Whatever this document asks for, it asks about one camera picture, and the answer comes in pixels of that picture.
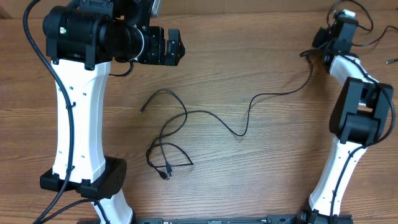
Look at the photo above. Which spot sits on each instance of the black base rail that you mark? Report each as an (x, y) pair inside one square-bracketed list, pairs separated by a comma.
[(270, 219)]

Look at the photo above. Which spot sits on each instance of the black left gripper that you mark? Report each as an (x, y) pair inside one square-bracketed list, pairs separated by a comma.
[(155, 55)]

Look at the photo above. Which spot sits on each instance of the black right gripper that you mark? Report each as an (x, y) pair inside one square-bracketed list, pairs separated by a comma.
[(317, 40)]

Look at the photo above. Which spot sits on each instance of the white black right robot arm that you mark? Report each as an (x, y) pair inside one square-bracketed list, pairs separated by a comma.
[(356, 122)]

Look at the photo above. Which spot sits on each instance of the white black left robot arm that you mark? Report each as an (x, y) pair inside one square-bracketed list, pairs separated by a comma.
[(82, 40)]

